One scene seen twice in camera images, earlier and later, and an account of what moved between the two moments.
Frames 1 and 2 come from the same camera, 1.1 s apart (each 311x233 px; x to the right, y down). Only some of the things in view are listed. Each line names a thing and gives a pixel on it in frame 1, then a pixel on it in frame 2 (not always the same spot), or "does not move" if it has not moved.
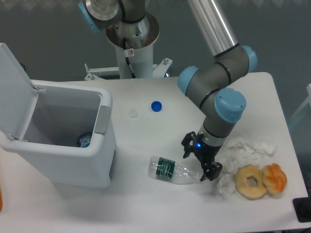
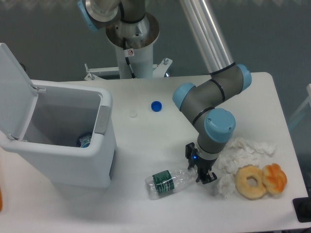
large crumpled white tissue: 239,152 does not move
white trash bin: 70,137 does not move
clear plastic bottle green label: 164,167 → 161,184
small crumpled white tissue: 225,186 does not move
